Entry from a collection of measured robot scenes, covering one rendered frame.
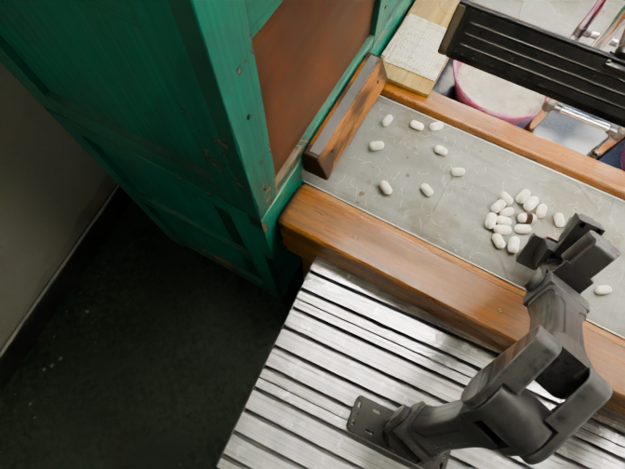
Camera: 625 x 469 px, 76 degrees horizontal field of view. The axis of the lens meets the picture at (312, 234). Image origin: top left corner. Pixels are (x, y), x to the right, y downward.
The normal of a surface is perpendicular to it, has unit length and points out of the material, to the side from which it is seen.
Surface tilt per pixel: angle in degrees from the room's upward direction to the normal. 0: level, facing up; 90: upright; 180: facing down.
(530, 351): 21
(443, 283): 0
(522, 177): 0
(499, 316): 0
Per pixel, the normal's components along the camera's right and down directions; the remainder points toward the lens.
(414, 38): 0.00, -0.36
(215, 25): 0.87, 0.45
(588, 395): -0.26, -0.10
